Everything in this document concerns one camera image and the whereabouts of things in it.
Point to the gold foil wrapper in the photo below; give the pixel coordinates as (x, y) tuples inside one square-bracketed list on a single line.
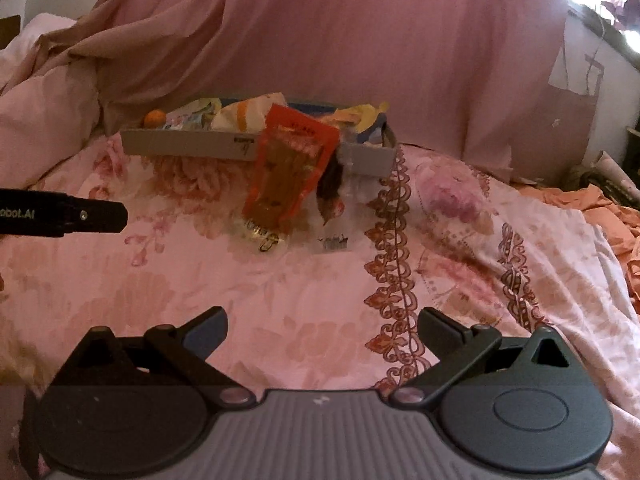
[(367, 112)]

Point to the floral bedsheet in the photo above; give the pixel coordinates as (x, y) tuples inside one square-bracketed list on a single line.
[(200, 280)]

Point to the pink quilt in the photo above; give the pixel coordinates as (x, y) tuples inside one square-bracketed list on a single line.
[(40, 100)]

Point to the pink curtain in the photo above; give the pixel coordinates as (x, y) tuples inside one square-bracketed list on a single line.
[(325, 35)]

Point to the white and yellow snack bag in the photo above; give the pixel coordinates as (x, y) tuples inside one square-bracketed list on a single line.
[(240, 112)]

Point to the clear packet with yellow print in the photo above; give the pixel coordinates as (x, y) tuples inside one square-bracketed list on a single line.
[(262, 242)]

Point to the mandarin orange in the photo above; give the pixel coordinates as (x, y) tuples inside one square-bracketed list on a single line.
[(155, 119)]

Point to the orange cloth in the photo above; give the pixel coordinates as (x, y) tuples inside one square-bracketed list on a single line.
[(610, 220)]

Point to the yellow and blue flat packet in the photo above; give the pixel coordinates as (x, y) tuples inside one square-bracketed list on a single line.
[(192, 115)]

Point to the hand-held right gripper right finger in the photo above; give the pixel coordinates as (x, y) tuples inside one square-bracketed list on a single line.
[(440, 330)]

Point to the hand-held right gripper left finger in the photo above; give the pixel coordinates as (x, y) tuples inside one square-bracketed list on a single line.
[(205, 332)]

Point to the orange snack bag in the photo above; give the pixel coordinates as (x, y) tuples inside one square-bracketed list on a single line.
[(285, 170)]

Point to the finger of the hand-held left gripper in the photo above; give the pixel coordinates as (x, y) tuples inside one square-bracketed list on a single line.
[(97, 216)]

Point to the dark blue and white packet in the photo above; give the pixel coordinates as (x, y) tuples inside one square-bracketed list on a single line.
[(330, 185)]

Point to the grey cardboard box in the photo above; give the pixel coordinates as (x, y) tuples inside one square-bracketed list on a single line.
[(190, 145)]

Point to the grey patterned fabric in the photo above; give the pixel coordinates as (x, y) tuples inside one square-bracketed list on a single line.
[(600, 177)]

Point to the light blue snack packet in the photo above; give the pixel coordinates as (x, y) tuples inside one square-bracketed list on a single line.
[(372, 135)]

